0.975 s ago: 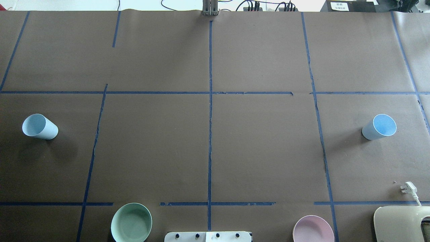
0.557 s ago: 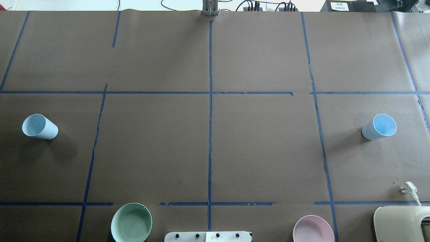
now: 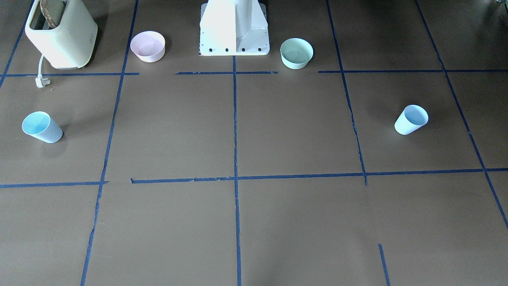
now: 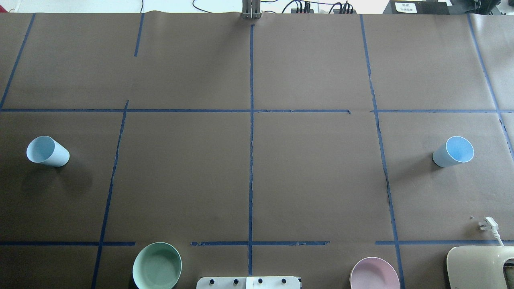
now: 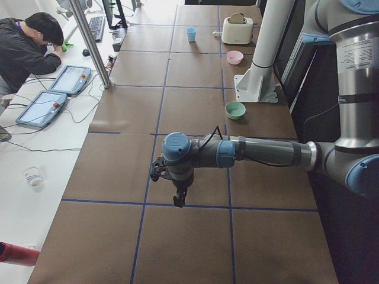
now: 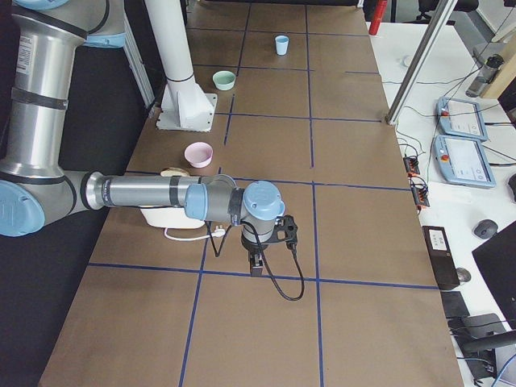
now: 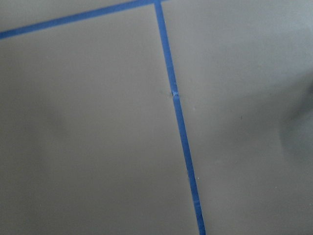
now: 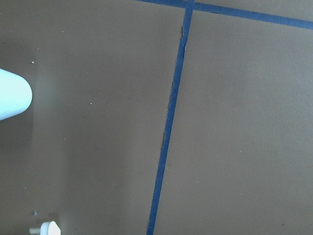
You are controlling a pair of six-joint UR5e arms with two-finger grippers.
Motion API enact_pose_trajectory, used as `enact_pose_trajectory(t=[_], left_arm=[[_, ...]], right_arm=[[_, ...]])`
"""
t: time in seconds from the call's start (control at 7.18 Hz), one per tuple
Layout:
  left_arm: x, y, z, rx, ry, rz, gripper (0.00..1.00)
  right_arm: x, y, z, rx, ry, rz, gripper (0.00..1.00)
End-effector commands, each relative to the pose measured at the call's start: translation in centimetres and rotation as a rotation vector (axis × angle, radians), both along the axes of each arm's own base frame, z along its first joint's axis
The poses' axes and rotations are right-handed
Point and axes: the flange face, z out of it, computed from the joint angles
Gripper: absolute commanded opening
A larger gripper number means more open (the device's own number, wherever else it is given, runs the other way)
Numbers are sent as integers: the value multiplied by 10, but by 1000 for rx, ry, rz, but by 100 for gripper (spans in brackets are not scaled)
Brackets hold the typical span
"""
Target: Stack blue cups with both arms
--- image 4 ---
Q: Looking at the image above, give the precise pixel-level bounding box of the grey camera post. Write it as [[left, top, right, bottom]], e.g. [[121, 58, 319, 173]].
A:
[[241, 0, 262, 19]]

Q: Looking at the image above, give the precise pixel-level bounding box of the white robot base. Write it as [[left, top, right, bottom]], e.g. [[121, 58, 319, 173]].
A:
[[196, 276, 302, 289]]

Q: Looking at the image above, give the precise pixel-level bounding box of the cream toaster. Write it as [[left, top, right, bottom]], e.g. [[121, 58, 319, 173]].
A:
[[446, 245, 514, 289]]

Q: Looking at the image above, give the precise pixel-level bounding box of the green bowl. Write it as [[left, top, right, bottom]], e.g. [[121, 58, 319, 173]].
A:
[[132, 242, 182, 289]]

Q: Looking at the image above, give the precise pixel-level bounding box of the black box with label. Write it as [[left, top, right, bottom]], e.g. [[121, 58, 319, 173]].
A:
[[382, 0, 450, 15]]

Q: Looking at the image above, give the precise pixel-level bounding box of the black power strip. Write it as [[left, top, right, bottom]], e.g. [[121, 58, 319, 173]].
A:
[[330, 5, 356, 14], [290, 7, 314, 14]]

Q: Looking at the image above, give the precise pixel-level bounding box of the white power plug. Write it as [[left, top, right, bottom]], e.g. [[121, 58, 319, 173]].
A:
[[478, 216, 504, 246]]

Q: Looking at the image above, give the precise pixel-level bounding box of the light blue cup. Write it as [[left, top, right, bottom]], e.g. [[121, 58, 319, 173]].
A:
[[26, 136, 70, 167], [432, 136, 474, 168]]

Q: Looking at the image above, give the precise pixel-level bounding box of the pink bowl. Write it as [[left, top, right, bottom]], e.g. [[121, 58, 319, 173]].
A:
[[349, 257, 401, 289]]

